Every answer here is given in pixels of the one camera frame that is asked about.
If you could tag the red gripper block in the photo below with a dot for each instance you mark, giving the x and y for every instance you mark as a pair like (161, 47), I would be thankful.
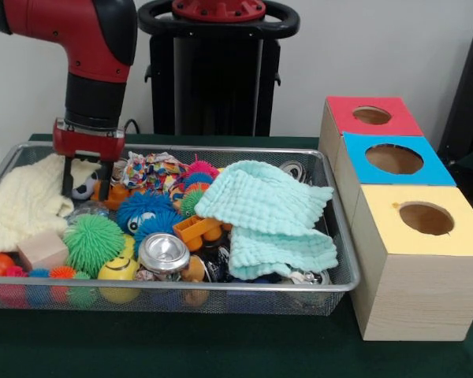
(88, 143)

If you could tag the clear plastic bottle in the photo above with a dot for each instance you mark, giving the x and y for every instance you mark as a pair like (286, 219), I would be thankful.
(88, 210)

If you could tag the cream knitted cloth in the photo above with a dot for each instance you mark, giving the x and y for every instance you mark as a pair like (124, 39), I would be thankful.
(23, 204)

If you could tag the mint knitted cloth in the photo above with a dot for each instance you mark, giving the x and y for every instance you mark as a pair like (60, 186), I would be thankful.
(260, 204)

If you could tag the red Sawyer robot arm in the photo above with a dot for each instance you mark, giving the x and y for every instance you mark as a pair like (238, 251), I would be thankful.
(94, 39)

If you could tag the wooden box with three holes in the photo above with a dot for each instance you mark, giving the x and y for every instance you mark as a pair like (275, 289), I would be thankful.
(418, 283)

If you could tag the soccer ball toy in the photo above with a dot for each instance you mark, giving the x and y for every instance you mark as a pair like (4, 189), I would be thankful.
(84, 188)

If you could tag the blue spiky ball with eyes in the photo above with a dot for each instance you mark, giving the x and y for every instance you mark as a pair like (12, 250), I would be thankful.
(142, 208)

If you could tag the green spiky rubber ball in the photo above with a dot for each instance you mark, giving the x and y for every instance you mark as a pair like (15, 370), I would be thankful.
(94, 244)

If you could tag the plain wooden block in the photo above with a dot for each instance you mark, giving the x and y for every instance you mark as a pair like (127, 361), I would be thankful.
(43, 250)

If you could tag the yellow smiley ball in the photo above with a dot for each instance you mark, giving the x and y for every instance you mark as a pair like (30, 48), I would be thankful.
(118, 271)

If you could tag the crushed silver can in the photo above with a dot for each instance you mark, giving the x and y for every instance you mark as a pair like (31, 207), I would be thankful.
(163, 252)

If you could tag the orange toy building block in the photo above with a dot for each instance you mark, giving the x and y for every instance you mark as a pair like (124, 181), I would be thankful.
(193, 232)

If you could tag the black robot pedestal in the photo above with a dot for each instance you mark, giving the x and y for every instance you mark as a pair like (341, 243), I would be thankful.
(220, 78)

